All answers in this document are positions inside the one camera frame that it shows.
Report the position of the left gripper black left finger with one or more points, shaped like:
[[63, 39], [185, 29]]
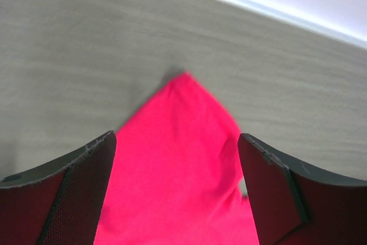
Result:
[[60, 201]]

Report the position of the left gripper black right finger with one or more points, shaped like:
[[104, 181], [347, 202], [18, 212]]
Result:
[[294, 202]]

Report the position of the pink t shirt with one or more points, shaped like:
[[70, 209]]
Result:
[[176, 174]]

